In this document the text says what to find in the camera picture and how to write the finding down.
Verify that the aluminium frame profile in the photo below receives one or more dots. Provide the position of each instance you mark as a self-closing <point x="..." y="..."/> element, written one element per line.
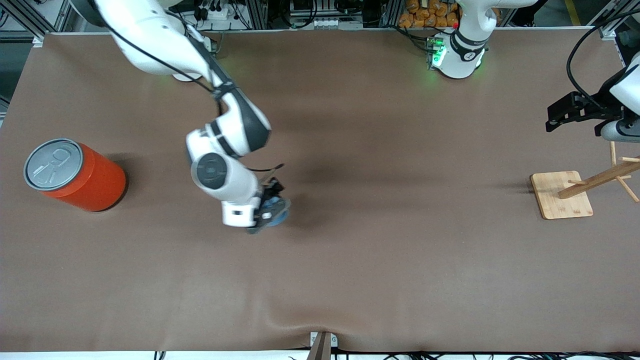
<point x="607" y="31"/>
<point x="30" y="20"/>

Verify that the orange can-shaped container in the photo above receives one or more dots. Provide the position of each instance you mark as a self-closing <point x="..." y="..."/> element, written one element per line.
<point x="95" y="185"/>

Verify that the brown table cover mat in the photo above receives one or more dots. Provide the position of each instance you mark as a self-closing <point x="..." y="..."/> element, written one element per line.
<point x="350" y="260"/>

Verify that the wooden mug tree stand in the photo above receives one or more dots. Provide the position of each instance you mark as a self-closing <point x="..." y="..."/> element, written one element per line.
<point x="555" y="197"/>

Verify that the metal table edge bracket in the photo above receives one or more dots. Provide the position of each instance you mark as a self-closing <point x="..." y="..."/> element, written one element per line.
<point x="322" y="347"/>

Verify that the light blue plastic cup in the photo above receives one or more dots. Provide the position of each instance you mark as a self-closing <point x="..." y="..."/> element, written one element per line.
<point x="281" y="216"/>

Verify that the white terminal strip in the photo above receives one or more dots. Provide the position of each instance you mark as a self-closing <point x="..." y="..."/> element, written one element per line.
<point x="330" y="23"/>

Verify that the white power strip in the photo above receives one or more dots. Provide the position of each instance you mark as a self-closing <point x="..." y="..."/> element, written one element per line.
<point x="217" y="13"/>

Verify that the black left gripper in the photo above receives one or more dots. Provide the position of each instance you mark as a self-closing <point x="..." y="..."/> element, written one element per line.
<point x="593" y="111"/>

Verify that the bag of orange snacks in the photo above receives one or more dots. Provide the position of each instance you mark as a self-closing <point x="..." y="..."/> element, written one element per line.
<point x="425" y="17"/>

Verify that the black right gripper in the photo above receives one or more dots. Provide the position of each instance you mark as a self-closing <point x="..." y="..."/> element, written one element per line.
<point x="273" y="190"/>

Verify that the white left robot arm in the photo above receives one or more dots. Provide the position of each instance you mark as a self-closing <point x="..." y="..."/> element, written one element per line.
<point x="462" y="52"/>

